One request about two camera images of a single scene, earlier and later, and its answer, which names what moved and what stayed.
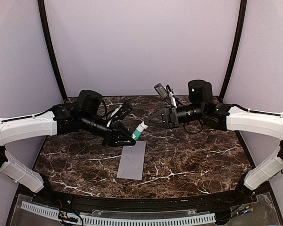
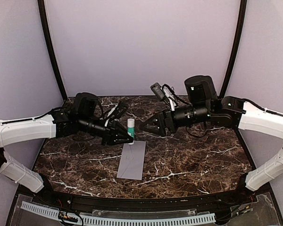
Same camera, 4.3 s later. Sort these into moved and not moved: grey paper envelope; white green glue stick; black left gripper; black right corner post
Moved: white green glue stick
Not moved: black left gripper; grey paper envelope; black right corner post
